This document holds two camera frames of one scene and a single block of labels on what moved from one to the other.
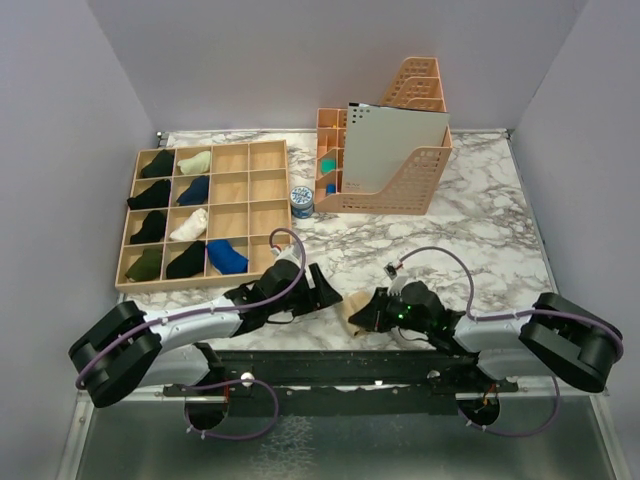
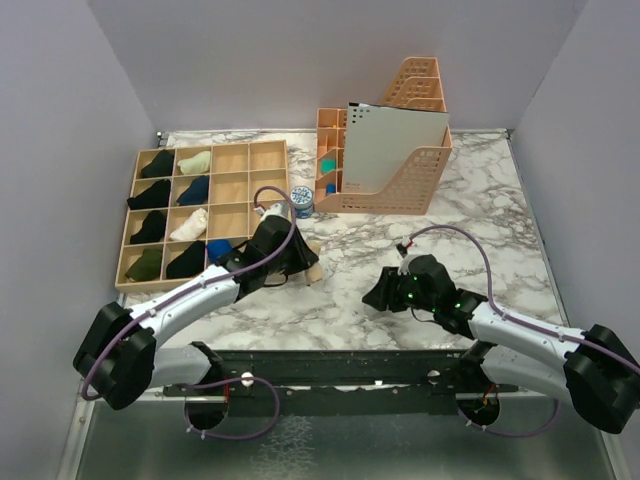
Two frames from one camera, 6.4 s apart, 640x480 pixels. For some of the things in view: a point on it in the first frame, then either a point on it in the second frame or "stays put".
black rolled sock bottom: [189, 263] stays put
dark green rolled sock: [147, 267] stays put
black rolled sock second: [157, 195] stays put
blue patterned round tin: [301, 200] stays put
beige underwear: [351, 302] → [314, 273]
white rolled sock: [193, 226] stays put
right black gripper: [373, 315] → [384, 295]
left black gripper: [325, 294] → [304, 256]
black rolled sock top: [160, 166] stays put
